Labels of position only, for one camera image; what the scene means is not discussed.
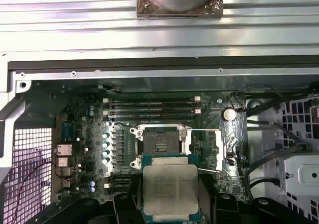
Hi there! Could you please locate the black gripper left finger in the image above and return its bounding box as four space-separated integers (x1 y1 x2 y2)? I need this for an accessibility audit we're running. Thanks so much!
113 173 144 224

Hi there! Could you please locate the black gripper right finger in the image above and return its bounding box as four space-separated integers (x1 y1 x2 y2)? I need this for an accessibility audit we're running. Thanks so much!
198 168 240 224

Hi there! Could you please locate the metal locking lever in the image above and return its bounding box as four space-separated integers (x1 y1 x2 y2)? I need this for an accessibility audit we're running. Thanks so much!
197 167 222 174
112 122 133 131

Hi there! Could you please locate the silver CPU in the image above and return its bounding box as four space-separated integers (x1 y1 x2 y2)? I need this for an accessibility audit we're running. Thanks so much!
141 156 200 222

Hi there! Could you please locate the metal socket cover frame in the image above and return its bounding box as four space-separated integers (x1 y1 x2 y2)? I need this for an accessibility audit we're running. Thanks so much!
186 128 227 173

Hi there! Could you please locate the CPU socket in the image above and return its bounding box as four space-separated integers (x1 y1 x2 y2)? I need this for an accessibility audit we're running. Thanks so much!
130 123 192 170

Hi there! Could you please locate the round coin battery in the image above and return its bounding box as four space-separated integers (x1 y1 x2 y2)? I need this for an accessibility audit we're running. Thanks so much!
221 108 236 121

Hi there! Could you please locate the blue rear port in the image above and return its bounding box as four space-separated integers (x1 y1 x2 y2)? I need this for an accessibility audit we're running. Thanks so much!
60 123 73 139

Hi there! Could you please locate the green motherboard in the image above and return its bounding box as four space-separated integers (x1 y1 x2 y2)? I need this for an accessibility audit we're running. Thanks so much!
53 81 247 210

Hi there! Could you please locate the silver drive cage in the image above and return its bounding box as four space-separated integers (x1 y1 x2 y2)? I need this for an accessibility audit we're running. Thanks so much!
280 94 319 224

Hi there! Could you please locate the grey PC case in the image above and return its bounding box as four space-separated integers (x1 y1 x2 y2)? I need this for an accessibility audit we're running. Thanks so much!
0 52 319 224

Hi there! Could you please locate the black cable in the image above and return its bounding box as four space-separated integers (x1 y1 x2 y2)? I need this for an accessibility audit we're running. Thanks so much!
245 144 304 192

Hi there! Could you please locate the black red fan wire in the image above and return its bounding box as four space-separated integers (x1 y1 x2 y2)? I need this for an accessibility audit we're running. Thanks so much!
229 91 249 112

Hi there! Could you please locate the thin red wire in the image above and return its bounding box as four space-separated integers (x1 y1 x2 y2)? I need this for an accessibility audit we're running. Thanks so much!
11 161 59 221

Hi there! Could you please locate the brown square base plate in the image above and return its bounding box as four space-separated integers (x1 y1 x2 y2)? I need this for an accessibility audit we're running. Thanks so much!
136 0 224 19

